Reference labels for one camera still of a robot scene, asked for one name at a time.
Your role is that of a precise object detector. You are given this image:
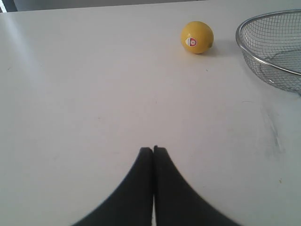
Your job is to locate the metal wire mesh basket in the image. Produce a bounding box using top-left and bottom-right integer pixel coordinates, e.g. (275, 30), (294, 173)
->
(236, 9), (301, 94)

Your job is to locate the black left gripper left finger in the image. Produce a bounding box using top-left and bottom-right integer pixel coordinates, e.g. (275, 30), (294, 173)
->
(75, 147), (153, 226)

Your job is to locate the yellow lemon with sticker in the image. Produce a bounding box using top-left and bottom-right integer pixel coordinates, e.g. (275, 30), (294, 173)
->
(180, 21), (214, 54)

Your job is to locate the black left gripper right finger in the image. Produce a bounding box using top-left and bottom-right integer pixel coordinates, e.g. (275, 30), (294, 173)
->
(153, 146), (238, 226)

